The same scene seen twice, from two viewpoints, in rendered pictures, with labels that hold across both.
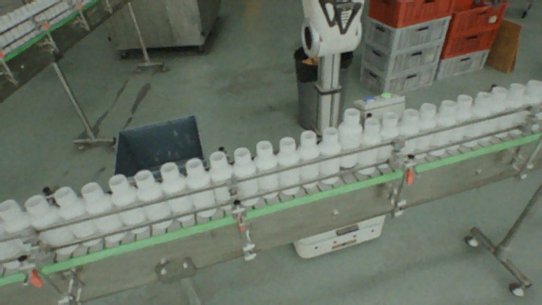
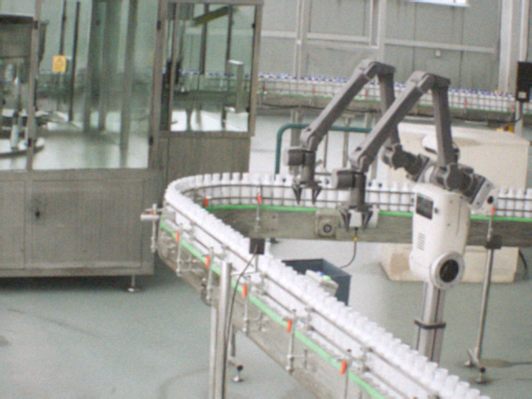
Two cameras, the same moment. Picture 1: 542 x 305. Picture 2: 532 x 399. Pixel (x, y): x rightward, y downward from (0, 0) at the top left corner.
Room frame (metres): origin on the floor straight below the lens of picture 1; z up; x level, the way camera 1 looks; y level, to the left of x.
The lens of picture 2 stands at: (0.06, -4.32, 2.17)
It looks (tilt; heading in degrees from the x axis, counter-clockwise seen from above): 11 degrees down; 82
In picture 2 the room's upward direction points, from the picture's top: 3 degrees clockwise
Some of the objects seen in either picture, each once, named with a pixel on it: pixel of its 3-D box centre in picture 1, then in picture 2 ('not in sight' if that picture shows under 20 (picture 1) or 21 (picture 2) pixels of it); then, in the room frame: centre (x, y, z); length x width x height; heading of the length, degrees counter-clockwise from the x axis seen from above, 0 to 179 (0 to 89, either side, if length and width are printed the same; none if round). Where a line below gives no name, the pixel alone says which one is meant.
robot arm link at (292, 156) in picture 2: not in sight; (299, 150); (0.79, -0.21, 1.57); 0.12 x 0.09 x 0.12; 13
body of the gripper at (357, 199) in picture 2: not in sight; (357, 198); (0.93, -0.64, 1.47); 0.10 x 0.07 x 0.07; 13
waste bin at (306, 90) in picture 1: (321, 90); not in sight; (2.36, -0.48, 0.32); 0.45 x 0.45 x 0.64
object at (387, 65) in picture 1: (401, 52); not in sight; (2.94, -1.35, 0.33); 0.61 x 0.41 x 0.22; 109
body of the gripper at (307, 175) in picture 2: not in sight; (307, 174); (0.83, -0.20, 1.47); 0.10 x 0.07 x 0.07; 15
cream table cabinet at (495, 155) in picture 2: not in sight; (453, 203); (2.83, 3.95, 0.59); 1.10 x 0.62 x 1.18; 175
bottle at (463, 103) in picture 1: (456, 123); (298, 298); (0.76, -0.56, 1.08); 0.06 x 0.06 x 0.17
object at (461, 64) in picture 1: (448, 57); not in sight; (3.20, -2.01, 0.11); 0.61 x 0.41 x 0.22; 106
